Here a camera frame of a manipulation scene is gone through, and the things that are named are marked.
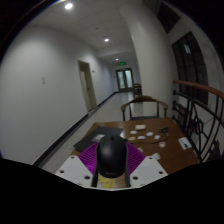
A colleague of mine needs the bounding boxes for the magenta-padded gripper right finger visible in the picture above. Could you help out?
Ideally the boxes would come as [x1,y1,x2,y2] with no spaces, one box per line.
[124,143,169,188]

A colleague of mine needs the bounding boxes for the dark key bunch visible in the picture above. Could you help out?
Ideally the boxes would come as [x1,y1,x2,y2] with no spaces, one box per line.
[156,126,170,134]

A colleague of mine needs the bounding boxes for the wooden armchair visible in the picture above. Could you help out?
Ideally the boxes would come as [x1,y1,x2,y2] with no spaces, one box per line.
[120,95,169,122]

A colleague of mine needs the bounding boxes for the beige single door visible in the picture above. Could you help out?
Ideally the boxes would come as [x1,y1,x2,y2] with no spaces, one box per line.
[77,60,98,113]

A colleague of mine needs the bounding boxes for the white printed paper card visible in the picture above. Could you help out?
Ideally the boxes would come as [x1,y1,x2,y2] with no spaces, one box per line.
[177,136,193,151]

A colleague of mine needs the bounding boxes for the dark framed window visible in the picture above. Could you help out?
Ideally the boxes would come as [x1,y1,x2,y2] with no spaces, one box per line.
[171,31,209,106]

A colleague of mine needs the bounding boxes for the dark distant chair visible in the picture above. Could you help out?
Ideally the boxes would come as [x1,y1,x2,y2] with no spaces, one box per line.
[132,83,143,98]

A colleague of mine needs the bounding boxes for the black railing with wooden handrail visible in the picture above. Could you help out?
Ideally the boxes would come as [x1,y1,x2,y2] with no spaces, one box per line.
[171,79,224,163]

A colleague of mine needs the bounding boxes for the black computer mouse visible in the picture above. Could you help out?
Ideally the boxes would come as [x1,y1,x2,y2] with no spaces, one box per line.
[95,134,129,179]

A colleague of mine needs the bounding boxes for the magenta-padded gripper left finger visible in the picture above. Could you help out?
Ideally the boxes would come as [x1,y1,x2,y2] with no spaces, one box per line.
[54,143,101,188]

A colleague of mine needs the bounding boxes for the glazed double door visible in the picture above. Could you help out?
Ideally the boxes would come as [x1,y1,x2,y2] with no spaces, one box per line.
[115,68,135,93]

